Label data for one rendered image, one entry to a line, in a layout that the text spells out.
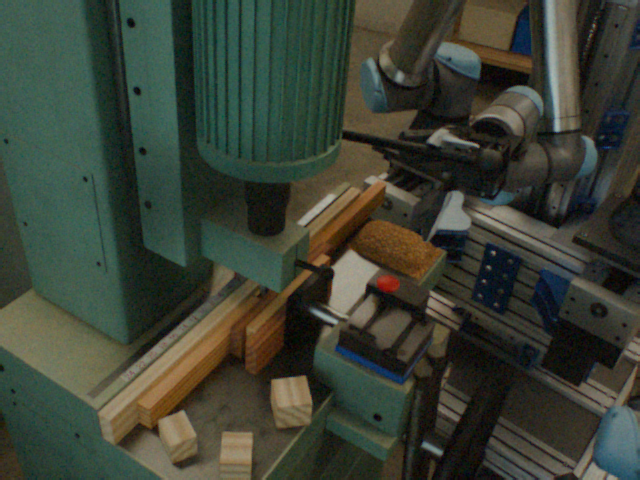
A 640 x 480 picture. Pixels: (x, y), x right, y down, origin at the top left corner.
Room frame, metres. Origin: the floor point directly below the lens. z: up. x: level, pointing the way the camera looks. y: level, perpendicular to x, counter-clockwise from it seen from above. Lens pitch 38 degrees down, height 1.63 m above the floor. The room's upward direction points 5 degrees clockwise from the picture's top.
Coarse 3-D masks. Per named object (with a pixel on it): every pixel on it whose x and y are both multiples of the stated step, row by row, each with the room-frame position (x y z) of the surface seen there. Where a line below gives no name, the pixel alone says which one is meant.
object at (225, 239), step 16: (224, 208) 0.78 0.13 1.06; (240, 208) 0.79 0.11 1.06; (208, 224) 0.75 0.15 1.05; (224, 224) 0.75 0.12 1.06; (240, 224) 0.75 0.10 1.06; (288, 224) 0.76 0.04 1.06; (208, 240) 0.75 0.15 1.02; (224, 240) 0.74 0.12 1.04; (240, 240) 0.72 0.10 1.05; (256, 240) 0.72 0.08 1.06; (272, 240) 0.72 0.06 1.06; (288, 240) 0.72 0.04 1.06; (304, 240) 0.74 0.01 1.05; (208, 256) 0.75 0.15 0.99; (224, 256) 0.74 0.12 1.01; (240, 256) 0.72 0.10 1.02; (256, 256) 0.71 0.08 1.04; (272, 256) 0.70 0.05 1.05; (288, 256) 0.71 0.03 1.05; (304, 256) 0.74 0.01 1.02; (240, 272) 0.72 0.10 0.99; (256, 272) 0.71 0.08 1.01; (272, 272) 0.70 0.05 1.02; (288, 272) 0.71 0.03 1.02; (272, 288) 0.70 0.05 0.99
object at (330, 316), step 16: (304, 288) 0.70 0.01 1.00; (320, 288) 0.73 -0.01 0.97; (288, 304) 0.68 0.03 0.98; (304, 304) 0.69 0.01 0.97; (320, 304) 0.71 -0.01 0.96; (288, 320) 0.68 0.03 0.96; (304, 320) 0.70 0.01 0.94; (320, 320) 0.69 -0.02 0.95; (336, 320) 0.68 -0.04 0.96; (288, 336) 0.68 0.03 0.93
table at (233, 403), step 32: (352, 256) 0.90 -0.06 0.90; (352, 288) 0.82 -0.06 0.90; (288, 352) 0.67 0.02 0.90; (224, 384) 0.60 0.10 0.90; (256, 384) 0.61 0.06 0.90; (320, 384) 0.62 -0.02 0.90; (192, 416) 0.55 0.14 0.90; (224, 416) 0.55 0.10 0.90; (256, 416) 0.56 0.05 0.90; (320, 416) 0.58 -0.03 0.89; (352, 416) 0.59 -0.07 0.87; (128, 448) 0.49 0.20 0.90; (160, 448) 0.50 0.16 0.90; (256, 448) 0.51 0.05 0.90; (288, 448) 0.51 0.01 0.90; (384, 448) 0.55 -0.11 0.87
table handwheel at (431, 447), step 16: (496, 368) 0.64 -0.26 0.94; (480, 384) 0.60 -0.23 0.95; (496, 384) 0.60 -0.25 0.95; (480, 400) 0.57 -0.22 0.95; (496, 400) 0.68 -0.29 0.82; (464, 416) 0.55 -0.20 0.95; (480, 416) 0.55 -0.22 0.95; (496, 416) 0.68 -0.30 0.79; (432, 432) 0.61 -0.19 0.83; (464, 432) 0.53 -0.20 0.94; (480, 432) 0.63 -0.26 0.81; (432, 448) 0.59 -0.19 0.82; (448, 448) 0.52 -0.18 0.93; (464, 448) 0.51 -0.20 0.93; (480, 448) 0.58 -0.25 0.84; (448, 464) 0.50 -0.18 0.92; (464, 464) 0.56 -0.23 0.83; (480, 464) 0.57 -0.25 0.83
